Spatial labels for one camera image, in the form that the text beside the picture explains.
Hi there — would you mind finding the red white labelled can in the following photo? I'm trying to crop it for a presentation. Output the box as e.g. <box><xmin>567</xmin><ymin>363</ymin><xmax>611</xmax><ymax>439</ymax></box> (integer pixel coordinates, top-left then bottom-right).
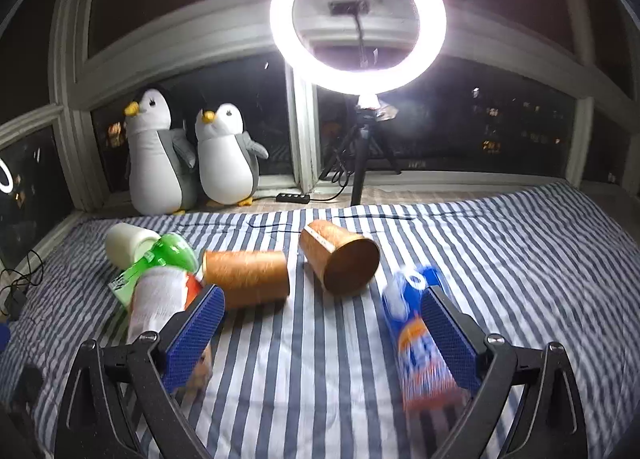
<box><xmin>126</xmin><ymin>266</ymin><xmax>215</xmax><ymax>397</ymax></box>

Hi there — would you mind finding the black power adapter with cable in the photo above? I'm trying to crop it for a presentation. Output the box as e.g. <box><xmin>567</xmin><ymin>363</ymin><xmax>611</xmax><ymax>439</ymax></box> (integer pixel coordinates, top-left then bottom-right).
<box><xmin>1</xmin><ymin>249</ymin><xmax>44</xmax><ymax>321</ymax></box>

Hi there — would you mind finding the phone holder clip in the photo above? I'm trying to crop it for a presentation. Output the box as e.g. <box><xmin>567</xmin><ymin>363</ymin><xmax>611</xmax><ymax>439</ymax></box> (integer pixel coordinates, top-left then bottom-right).
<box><xmin>329</xmin><ymin>0</ymin><xmax>370</xmax><ymax>16</ymax></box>

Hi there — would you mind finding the white plastic jar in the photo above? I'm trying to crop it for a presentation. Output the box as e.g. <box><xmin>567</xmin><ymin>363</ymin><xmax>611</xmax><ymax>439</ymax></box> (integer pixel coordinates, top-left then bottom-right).
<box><xmin>105</xmin><ymin>223</ymin><xmax>160</xmax><ymax>271</ymax></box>

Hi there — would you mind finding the black inline cable remote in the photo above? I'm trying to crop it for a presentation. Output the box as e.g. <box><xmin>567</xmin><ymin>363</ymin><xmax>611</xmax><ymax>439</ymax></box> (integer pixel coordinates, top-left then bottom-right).
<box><xmin>276</xmin><ymin>193</ymin><xmax>311</xmax><ymax>205</ymax></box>

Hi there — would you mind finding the large plush penguin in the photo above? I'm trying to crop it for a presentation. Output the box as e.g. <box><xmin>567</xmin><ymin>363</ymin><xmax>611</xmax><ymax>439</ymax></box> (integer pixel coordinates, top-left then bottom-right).
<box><xmin>125</xmin><ymin>86</ymin><xmax>198</xmax><ymax>216</ymax></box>

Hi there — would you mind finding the black tripod stand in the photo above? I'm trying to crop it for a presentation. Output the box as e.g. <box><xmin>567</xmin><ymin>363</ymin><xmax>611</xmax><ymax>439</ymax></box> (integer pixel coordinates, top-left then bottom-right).
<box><xmin>319</xmin><ymin>94</ymin><xmax>401</xmax><ymax>207</ymax></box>

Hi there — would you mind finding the brown paper cup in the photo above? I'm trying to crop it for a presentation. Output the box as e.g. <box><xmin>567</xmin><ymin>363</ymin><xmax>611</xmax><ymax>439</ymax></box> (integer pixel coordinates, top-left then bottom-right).
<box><xmin>299</xmin><ymin>220</ymin><xmax>381</xmax><ymax>297</ymax></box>
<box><xmin>202</xmin><ymin>250</ymin><xmax>290</xmax><ymax>311</ymax></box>

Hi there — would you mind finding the blue orange soda bottle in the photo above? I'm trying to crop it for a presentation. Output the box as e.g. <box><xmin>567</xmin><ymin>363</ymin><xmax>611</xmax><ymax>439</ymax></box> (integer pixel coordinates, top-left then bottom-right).
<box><xmin>382</xmin><ymin>265</ymin><xmax>468</xmax><ymax>413</ymax></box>

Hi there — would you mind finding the white ring light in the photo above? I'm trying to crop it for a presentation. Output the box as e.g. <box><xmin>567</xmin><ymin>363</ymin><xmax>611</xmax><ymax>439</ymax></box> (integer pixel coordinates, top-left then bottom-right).
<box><xmin>269</xmin><ymin>0</ymin><xmax>448</xmax><ymax>96</ymax></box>

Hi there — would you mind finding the green plastic bottle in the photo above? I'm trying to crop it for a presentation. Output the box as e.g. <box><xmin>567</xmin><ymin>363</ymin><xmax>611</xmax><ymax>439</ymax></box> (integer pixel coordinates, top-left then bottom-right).
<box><xmin>108</xmin><ymin>233</ymin><xmax>200</xmax><ymax>309</ymax></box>

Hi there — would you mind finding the small plush penguin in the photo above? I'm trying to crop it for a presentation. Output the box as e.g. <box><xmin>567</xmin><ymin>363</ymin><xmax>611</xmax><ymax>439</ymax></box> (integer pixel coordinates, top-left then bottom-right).
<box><xmin>195</xmin><ymin>103</ymin><xmax>269</xmax><ymax>207</ymax></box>

